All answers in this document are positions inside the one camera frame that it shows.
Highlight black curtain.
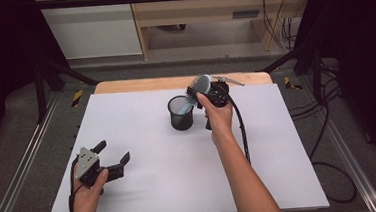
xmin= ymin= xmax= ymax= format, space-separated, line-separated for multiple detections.
xmin=291 ymin=0 xmax=376 ymax=174
xmin=0 ymin=0 xmax=77 ymax=158

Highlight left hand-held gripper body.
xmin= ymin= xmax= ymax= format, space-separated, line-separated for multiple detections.
xmin=72 ymin=144 xmax=126 ymax=189

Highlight aluminium rail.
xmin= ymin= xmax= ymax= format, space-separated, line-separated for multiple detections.
xmin=0 ymin=90 xmax=70 ymax=212
xmin=298 ymin=72 xmax=376 ymax=212

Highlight wooden table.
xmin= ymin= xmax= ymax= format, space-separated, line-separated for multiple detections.
xmin=93 ymin=69 xmax=274 ymax=97

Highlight black floor cables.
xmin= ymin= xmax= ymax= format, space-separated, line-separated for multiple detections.
xmin=285 ymin=58 xmax=347 ymax=148

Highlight black mesh pen holder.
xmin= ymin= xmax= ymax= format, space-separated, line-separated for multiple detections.
xmin=166 ymin=94 xmax=197 ymax=132

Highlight light blue hairbrush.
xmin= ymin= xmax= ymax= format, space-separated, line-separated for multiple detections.
xmin=174 ymin=73 xmax=216 ymax=117

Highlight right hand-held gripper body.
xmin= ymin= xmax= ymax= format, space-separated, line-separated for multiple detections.
xmin=206 ymin=73 xmax=247 ymax=110

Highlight person's right hand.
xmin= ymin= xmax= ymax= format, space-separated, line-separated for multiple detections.
xmin=195 ymin=90 xmax=237 ymax=145

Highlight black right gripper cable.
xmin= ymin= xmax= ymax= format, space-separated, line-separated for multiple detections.
xmin=225 ymin=87 xmax=358 ymax=212

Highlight person's left hand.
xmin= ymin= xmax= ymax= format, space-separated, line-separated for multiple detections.
xmin=69 ymin=168 xmax=112 ymax=212

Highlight yellow black tape marker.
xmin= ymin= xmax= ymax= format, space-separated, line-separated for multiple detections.
xmin=70 ymin=89 xmax=86 ymax=109
xmin=283 ymin=75 xmax=304 ymax=92

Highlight white cabinet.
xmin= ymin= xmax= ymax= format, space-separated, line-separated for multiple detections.
xmin=35 ymin=0 xmax=143 ymax=63

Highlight light wooden desk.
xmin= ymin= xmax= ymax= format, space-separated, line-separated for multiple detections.
xmin=127 ymin=0 xmax=317 ymax=62

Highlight hanging desk cables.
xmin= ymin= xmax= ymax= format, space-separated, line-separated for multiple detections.
xmin=259 ymin=0 xmax=304 ymax=54

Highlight black metal frame stand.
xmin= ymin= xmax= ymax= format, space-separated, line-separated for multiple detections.
xmin=257 ymin=41 xmax=328 ymax=106
xmin=31 ymin=54 xmax=103 ymax=125

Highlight white table board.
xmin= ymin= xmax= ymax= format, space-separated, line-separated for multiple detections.
xmin=39 ymin=78 xmax=331 ymax=212

